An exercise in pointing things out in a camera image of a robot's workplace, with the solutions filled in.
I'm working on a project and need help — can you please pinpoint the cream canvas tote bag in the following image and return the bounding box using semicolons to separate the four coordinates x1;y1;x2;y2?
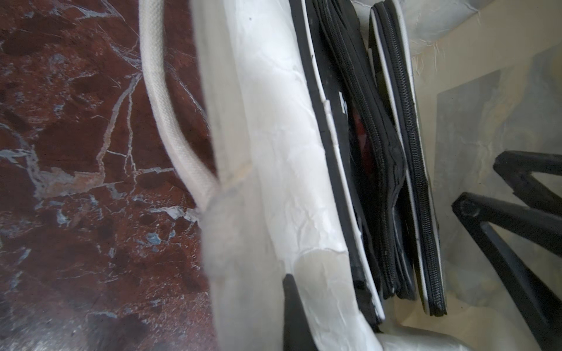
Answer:
139;1;561;350

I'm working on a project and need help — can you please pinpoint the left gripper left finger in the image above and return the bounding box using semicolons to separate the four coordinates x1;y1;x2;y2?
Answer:
282;274;318;351

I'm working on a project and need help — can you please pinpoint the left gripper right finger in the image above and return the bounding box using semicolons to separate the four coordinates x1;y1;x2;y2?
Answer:
451;150;562;351

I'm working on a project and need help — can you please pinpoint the black paddle case white trim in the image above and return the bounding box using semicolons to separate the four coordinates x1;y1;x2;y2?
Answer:
289;1;385;328

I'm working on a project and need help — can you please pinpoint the black zippered paddle case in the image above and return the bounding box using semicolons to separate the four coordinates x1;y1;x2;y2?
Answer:
311;1;415;300

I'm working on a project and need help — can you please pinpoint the olive green paddle case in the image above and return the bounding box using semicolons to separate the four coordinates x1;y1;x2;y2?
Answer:
369;1;447;317

